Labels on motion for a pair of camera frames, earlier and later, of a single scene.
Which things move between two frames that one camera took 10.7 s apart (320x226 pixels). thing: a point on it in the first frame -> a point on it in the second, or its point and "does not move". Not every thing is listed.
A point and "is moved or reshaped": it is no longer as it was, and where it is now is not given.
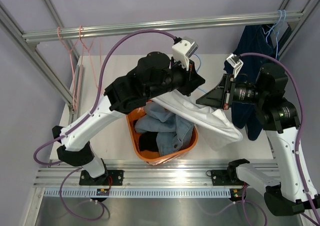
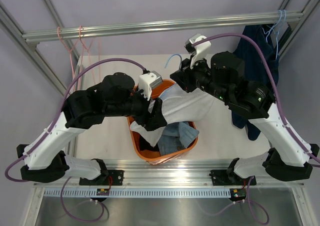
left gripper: x=191 y=79 -> x=156 y=119
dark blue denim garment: x=256 y=45 does not move
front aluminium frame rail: x=189 y=174 does not move
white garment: x=215 y=127 is moved or reshaped
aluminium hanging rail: x=287 y=18 does not move
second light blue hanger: x=276 y=27 does not move
